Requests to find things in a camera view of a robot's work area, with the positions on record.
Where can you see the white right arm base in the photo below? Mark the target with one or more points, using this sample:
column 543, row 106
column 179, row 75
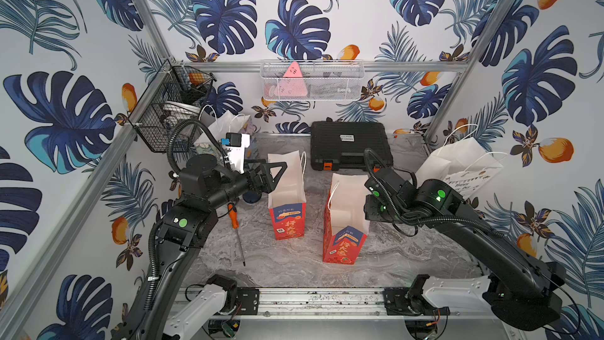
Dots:
column 463, row 296

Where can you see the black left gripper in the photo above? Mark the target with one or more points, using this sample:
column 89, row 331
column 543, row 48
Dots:
column 259, row 178

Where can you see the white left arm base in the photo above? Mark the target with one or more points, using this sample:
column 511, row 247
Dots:
column 218, row 296

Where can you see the dark blue round disc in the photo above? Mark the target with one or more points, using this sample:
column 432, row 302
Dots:
column 251, row 197

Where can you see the black tool case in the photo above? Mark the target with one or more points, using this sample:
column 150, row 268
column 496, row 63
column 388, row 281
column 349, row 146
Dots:
column 341, row 145

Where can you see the red paper bag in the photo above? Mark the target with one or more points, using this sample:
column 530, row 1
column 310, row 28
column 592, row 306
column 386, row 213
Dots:
column 345, row 225
column 287, row 203

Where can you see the pink triangle item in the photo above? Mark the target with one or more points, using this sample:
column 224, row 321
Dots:
column 292, row 84

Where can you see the orange handled screwdriver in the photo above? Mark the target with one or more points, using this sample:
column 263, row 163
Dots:
column 233, row 214

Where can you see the white mesh wall shelf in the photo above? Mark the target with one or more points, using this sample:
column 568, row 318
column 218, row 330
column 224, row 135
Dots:
column 331, row 81

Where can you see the white happy paper bag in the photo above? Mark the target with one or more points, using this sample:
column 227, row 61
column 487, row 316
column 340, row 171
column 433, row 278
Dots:
column 464, row 165

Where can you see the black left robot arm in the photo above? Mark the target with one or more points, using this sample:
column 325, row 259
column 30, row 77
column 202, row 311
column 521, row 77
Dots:
column 208, row 183

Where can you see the black wire basket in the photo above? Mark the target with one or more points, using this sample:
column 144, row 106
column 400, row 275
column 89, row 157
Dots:
column 175, row 93

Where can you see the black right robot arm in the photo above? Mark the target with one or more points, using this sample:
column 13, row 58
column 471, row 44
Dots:
column 522, row 288

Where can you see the floral paper bag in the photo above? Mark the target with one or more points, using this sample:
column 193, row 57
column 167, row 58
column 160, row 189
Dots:
column 228, row 122

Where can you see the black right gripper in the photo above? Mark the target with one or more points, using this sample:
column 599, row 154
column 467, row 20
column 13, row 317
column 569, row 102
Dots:
column 369, row 209

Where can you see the aluminium linear rail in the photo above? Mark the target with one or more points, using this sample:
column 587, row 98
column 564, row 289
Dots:
column 339, row 303

